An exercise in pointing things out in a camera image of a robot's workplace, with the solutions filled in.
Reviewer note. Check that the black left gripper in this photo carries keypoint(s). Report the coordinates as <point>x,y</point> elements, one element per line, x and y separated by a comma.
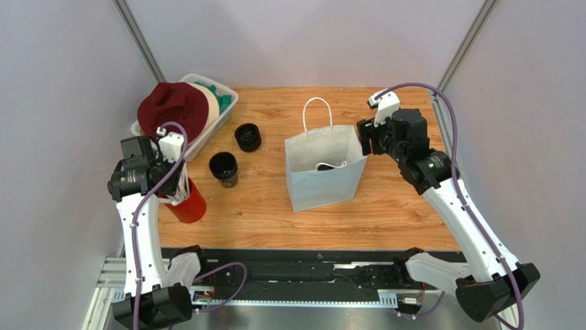
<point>170,187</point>

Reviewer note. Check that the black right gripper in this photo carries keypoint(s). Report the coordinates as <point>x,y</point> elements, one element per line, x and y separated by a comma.
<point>366,137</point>

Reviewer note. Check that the stack of black cups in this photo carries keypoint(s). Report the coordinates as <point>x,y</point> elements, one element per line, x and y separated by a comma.
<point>224,168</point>

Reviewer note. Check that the white paper bag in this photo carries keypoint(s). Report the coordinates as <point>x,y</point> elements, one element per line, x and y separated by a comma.
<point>337,145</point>

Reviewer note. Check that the black cup lid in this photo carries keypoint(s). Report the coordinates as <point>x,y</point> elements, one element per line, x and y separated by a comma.
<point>324,167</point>

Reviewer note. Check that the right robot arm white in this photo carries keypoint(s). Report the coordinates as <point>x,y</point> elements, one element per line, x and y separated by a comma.
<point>492,279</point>

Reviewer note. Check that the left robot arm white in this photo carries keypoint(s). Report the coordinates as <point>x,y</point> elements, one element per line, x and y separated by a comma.
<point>156,296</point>

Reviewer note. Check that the red cup with straws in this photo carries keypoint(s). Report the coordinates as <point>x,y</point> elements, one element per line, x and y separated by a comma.
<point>187,204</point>

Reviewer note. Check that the white plastic basket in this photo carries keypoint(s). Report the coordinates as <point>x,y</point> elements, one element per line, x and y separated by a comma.
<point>196,146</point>

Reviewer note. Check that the dark red bucket hat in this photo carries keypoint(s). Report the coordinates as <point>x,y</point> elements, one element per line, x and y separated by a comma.
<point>174,102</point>

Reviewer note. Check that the beige hat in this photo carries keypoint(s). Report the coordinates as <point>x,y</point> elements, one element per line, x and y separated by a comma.
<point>213,107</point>

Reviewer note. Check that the green cloth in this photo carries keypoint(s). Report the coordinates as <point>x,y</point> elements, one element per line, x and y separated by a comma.
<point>224,100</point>

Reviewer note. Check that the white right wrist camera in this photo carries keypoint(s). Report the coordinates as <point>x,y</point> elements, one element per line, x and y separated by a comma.
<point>385,103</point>

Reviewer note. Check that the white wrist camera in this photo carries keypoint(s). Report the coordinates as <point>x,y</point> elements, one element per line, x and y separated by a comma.
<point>172,145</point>
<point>385,103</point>

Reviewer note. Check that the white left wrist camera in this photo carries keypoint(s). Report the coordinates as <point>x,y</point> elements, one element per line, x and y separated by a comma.
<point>172,145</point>

